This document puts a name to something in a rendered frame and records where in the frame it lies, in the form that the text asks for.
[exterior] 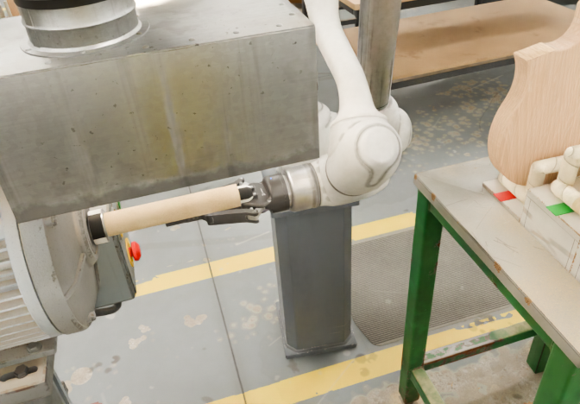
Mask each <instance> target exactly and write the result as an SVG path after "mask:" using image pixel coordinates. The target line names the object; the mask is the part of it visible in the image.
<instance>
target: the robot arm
mask: <svg viewBox="0 0 580 404"><path fill-rule="evenodd" d="M304 1H305V4H306V10H307V14H308V17H309V20H310V21H311V22H312V23H313V24H315V29H316V42H317V45H318V48H319V50H320V52H321V54H322V55H323V57H324V59H325V62H326V64H327V66H328V67H329V69H330V70H331V73H332V75H333V78H334V79H335V81H336V84H337V89H338V95H339V112H338V113H336V112H332V111H330V110H329V108H328V107H327V106H326V105H324V104H322V103H321V102H319V101H318V132H319V158H318V159H313V160H309V161H302V162H298V163H294V164H290V165H286V166H281V167H277V168H276V174H271V175H268V176H264V177H263V179H262V182H258V183H255V182H252V183H247V182H245V180H244V178H243V177H242V178H239V179H238V180H236V181H234V182H232V183H230V184H227V185H225V186H230V185H234V184H236V185H237V186H243V185H247V186H250V187H251V190H252V193H253V198H252V200H250V201H249V202H244V203H241V206H238V207H235V208H231V209H227V210H223V211H216V212H213V213H209V214H205V215H201V216H197V217H193V218H187V219H182V220H179V221H175V222H171V223H167V224H166V227H169V226H173V225H176V224H183V223H190V222H193V221H197V220H201V219H203V220H204V221H206V222H207V224H208V225H218V224H238V223H252V224H258V223H259V222H260V220H259V217H260V215H261V213H264V212H266V211H270V212H271V213H276V212H281V211H287V210H289V209H290V210H291V211H293V212H296V211H303V210H306V209H310V208H316V207H318V206H323V205H328V206H335V205H345V204H349V203H352V202H356V201H359V200H362V199H366V198H369V197H371V196H373V195H375V194H376V193H378V192H379V191H381V190H382V189H383V188H385V187H386V186H387V185H388V182H389V180H390V177H391V176H392V175H393V174H394V172H395V171H396V169H397V167H398V166H399V164H400V159H401V155H402V151H404V150H405V149H406V148H407V146H408V145H409V144H410V142H411V140H412V132H413V130H412V124H411V121H410V118H409V117H408V115H407V114H406V112H405V111H404V110H402V109H401V108H398V105H397V103H396V101H395V100H394V98H393V97H391V96H390V92H391V85H392V77H393V70H394V56H395V48H396V41H397V35H398V29H399V21H400V7H401V0H360V11H359V27H358V43H357V57H356V55H355V53H354V51H353V49H352V47H351V45H350V43H349V41H348V39H347V37H346V35H345V33H344V31H343V28H342V26H341V22H340V19H339V13H338V0H304ZM221 187H223V186H221Z"/></svg>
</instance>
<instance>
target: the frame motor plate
mask: <svg viewBox="0 0 580 404"><path fill-rule="evenodd" d="M53 376H54V354H53V355H49V356H46V357H40V358H36V359H34V360H30V361H27V362H23V363H18V364H14V365H11V366H8V367H4V368H1V369H0V404H22V403H24V402H28V401H33V400H36V399H40V398H42V397H46V396H49V395H50V394H52V389H53Z"/></svg>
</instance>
